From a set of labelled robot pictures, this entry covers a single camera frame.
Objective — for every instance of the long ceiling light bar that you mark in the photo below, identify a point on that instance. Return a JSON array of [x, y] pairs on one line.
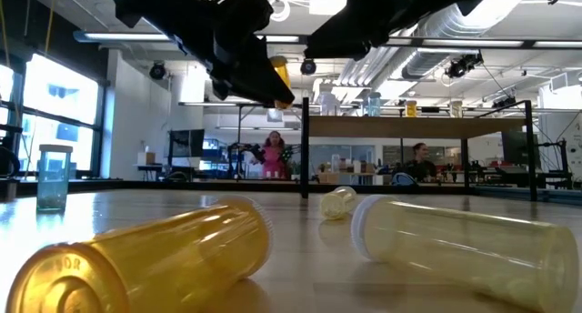
[[282, 38], [473, 43], [559, 43], [123, 37], [400, 42]]

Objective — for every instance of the blue round object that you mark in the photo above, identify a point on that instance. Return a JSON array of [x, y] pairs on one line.
[[402, 180]]

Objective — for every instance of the person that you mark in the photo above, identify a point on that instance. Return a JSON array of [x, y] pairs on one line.
[[273, 160], [420, 165]]

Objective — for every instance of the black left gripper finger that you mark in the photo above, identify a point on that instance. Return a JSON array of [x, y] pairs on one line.
[[254, 81]]

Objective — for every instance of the black ceiling track light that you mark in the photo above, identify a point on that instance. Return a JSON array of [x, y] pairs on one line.
[[461, 66]]

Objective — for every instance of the black computer monitor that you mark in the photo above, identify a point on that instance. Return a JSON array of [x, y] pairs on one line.
[[186, 143]]

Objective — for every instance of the large window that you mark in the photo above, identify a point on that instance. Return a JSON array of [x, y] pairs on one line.
[[59, 94]]

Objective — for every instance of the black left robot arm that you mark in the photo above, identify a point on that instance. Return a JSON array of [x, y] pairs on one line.
[[150, 3]]

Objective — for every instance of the blue metal rail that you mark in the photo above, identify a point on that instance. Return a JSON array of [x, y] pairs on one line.
[[559, 197]]

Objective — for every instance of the dark background monitor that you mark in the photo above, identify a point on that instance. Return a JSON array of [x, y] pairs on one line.
[[516, 149]]

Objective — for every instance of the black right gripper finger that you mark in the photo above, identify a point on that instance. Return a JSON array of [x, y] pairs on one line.
[[345, 31], [354, 49]]

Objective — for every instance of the wooden shelf with black legs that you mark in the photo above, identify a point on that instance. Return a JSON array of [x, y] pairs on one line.
[[409, 127]]

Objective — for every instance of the blue medicine bottle clear cap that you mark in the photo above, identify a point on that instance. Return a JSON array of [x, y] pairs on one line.
[[53, 181]]

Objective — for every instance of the small cardboard box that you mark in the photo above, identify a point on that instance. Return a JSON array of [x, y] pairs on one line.
[[145, 158]]

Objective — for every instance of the pale yellow medicine bottle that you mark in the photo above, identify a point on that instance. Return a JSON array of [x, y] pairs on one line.
[[454, 254], [456, 109], [336, 204]]

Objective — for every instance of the black table edge rail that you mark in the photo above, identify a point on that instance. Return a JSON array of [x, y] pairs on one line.
[[227, 185]]

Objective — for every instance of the black round ceiling spotlight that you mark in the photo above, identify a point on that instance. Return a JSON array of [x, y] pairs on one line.
[[308, 67], [157, 71]]

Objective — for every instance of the orange medicine bottle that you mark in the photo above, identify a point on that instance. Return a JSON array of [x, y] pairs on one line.
[[159, 258], [278, 62], [411, 109]]

